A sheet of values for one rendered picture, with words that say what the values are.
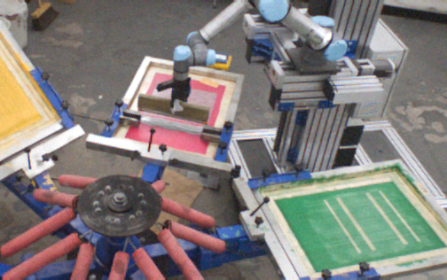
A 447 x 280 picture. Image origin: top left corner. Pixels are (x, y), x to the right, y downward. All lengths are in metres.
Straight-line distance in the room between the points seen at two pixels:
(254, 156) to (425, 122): 1.65
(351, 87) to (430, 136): 1.99
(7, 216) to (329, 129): 2.03
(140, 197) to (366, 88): 1.49
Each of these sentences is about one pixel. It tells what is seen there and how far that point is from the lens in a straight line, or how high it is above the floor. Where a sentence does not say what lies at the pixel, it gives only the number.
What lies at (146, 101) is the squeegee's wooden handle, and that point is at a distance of 2.99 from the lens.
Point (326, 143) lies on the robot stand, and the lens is 3.85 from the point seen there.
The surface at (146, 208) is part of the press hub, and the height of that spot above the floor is 1.31.
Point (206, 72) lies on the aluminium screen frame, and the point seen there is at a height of 0.99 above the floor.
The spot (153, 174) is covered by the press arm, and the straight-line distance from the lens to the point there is 2.71.
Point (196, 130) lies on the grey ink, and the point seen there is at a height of 0.96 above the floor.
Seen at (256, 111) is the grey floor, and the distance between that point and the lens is 4.89.
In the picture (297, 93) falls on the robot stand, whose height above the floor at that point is 1.09.
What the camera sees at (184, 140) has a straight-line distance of 3.03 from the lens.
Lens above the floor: 2.91
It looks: 37 degrees down
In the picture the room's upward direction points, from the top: 5 degrees clockwise
